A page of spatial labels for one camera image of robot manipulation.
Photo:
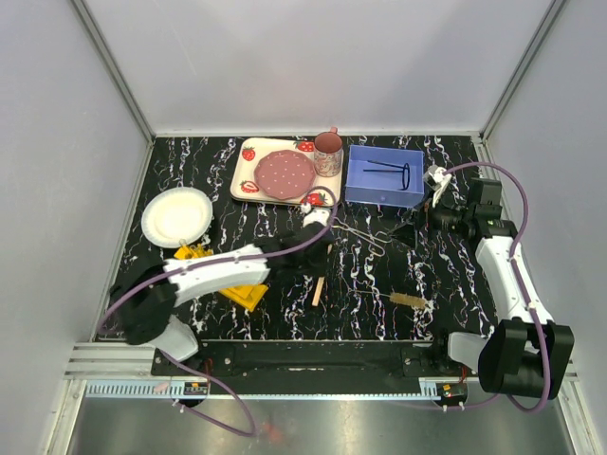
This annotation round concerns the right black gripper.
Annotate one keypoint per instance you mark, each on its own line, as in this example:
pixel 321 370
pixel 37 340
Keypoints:
pixel 405 233

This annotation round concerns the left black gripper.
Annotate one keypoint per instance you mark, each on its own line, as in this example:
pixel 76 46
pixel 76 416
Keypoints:
pixel 321 269

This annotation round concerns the wooden test tube clamp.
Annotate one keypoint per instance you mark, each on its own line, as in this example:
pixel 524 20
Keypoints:
pixel 318 292

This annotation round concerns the metal crucible tongs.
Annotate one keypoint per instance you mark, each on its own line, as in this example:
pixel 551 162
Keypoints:
pixel 375 243

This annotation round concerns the test tube brush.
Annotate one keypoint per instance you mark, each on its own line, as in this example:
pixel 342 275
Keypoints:
pixel 398 298

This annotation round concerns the glass test tube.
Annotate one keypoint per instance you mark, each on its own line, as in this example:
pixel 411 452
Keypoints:
pixel 200 251
pixel 184 247

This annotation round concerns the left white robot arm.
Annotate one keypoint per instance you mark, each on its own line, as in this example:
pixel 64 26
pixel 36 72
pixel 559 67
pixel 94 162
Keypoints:
pixel 147 301

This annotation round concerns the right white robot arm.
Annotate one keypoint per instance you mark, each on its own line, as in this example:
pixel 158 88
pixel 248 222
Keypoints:
pixel 528 352

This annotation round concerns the blue plastic drawer box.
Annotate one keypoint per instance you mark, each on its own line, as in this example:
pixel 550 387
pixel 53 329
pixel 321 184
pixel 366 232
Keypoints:
pixel 383 189

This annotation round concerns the strawberry pattern tray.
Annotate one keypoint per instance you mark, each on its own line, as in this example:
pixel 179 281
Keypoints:
pixel 325 191

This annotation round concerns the yellow test tube rack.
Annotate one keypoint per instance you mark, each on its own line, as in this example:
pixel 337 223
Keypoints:
pixel 247 296

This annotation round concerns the pink dotted plate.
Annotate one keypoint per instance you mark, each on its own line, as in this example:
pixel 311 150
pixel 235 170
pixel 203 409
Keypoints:
pixel 284 175

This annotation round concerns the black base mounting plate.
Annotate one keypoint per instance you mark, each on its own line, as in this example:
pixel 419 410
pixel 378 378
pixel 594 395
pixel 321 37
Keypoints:
pixel 327 367

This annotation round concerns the pink floral mug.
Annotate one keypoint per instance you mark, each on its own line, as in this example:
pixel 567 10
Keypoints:
pixel 328 153

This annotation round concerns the white paper plate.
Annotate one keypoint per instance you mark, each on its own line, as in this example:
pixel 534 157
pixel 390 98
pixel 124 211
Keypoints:
pixel 175 216

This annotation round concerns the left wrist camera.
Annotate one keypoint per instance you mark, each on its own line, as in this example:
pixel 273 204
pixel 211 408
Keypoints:
pixel 314 215

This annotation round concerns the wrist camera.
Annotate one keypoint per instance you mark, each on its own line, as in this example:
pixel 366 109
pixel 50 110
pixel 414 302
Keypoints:
pixel 438 179
pixel 314 215

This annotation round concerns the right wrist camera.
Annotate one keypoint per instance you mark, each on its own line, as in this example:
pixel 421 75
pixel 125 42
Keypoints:
pixel 438 179

